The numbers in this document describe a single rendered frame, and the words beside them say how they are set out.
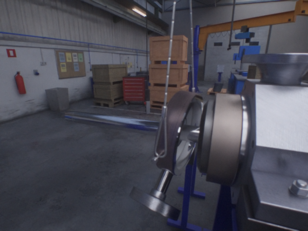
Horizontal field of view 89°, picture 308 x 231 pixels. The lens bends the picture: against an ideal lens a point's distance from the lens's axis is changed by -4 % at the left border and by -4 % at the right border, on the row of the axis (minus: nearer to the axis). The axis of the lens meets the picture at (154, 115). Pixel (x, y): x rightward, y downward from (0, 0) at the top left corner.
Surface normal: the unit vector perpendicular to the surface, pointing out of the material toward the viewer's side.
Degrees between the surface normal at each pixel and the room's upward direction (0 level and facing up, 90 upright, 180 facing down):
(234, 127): 53
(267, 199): 0
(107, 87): 90
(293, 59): 90
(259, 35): 90
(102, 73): 90
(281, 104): 45
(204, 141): 74
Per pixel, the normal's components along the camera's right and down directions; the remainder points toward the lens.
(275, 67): -0.63, 0.73
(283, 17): -0.80, 0.18
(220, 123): -0.28, -0.36
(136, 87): -0.05, 0.31
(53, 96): -0.29, 0.35
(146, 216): 0.00, -0.95
